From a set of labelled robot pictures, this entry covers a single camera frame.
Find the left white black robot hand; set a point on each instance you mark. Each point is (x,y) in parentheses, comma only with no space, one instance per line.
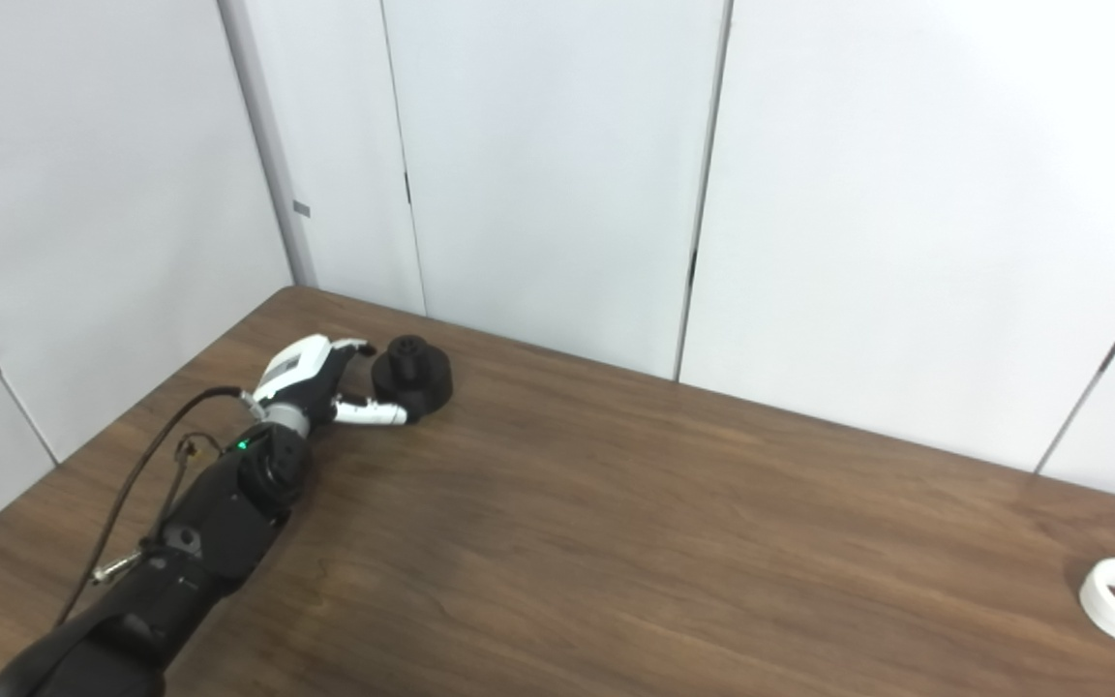
(298,368)

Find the round black plastic part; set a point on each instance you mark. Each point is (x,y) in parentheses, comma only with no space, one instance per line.
(417,382)

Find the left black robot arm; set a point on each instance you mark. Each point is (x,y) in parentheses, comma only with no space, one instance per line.
(219,523)

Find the grey partition corner post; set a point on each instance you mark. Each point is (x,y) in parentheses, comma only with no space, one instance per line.
(269,145)

